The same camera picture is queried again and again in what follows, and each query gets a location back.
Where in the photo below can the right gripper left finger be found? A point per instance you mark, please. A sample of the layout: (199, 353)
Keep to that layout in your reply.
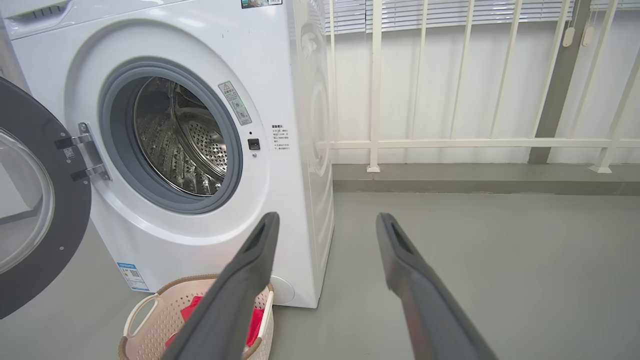
(235, 300)

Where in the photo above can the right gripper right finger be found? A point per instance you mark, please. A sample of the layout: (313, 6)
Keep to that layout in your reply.
(425, 310)

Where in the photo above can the red garment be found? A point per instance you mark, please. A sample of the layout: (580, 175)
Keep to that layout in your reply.
(255, 325)

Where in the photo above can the black round glass washer door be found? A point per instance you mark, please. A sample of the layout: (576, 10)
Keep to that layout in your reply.
(65, 215)

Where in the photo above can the cream perforated laundry basket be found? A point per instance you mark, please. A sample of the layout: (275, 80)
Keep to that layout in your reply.
(155, 325)

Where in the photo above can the white front-load washing machine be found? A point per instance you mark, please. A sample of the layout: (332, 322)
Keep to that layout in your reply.
(280, 190)

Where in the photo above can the blue energy label sticker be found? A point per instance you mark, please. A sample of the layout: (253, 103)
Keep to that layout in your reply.
(133, 276)

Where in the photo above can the grey warning sticker on washer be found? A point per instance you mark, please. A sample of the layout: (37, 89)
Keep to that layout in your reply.
(235, 102)

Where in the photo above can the white metal railing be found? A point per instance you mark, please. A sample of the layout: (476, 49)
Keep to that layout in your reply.
(375, 100)

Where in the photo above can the white window blinds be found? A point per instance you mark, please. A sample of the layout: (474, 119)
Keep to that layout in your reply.
(440, 12)

